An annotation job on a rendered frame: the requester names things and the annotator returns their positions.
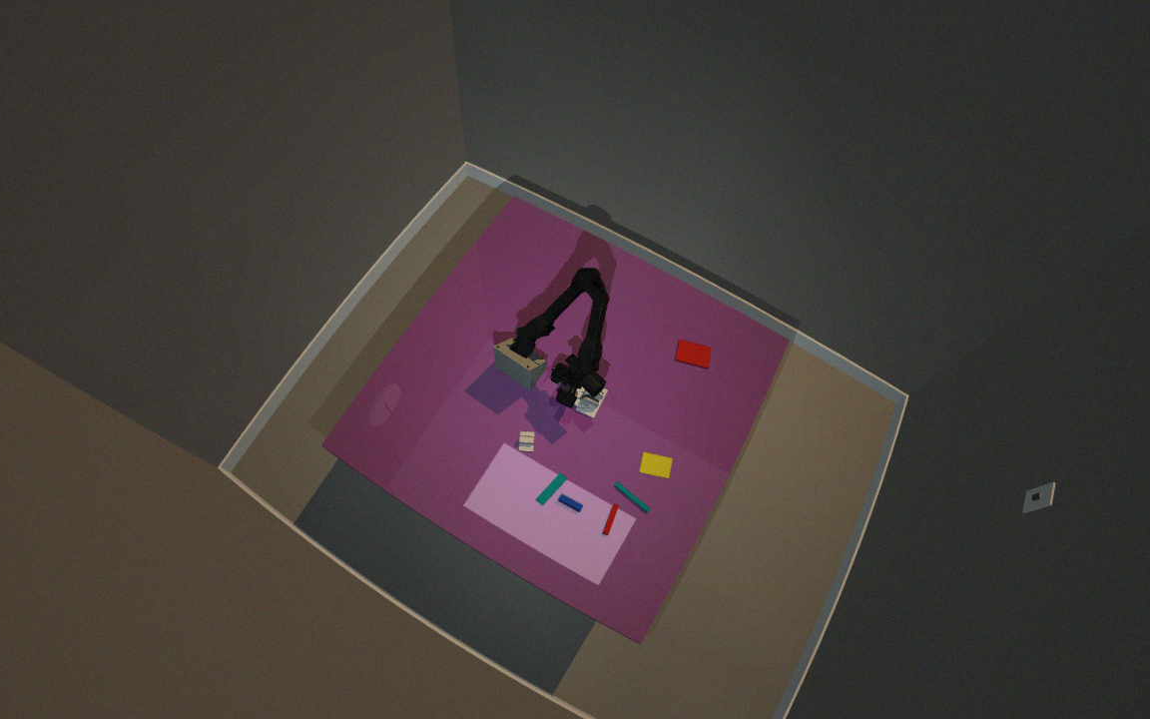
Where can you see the blue rectangular block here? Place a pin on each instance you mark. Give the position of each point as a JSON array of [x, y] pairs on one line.
[[570, 502]]

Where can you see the teal flat bar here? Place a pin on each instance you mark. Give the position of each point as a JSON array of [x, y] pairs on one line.
[[632, 496]]

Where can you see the yellow rectangular plate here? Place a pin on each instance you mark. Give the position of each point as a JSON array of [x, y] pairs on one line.
[[654, 464]]

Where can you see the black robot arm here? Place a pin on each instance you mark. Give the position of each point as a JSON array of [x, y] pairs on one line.
[[589, 280]]

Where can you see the red flat rectangular plate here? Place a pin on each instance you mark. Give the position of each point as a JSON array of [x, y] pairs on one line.
[[693, 354]]

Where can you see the red rectangular bar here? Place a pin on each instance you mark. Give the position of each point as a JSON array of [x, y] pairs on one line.
[[610, 519]]

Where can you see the green flat bar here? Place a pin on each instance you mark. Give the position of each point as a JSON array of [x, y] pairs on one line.
[[552, 487]]

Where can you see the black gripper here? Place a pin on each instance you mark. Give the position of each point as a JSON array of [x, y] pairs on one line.
[[566, 397]]

